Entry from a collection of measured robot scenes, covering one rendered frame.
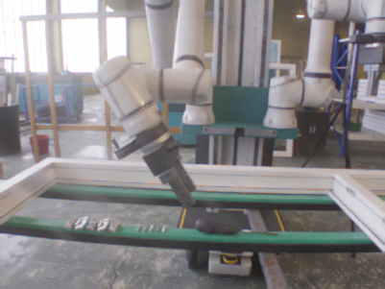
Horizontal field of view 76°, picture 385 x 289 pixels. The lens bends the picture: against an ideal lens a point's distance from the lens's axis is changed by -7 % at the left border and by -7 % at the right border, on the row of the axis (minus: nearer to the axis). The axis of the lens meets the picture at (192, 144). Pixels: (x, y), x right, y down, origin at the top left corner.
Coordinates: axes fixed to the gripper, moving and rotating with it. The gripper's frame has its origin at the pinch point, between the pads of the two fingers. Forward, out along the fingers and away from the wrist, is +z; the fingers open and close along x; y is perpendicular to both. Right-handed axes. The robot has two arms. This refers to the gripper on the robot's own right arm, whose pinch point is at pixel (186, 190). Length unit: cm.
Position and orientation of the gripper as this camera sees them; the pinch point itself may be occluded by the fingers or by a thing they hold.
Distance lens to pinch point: 62.9
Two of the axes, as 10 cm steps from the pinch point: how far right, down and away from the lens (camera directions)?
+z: 5.0, 8.4, 2.0
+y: 8.6, -4.8, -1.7
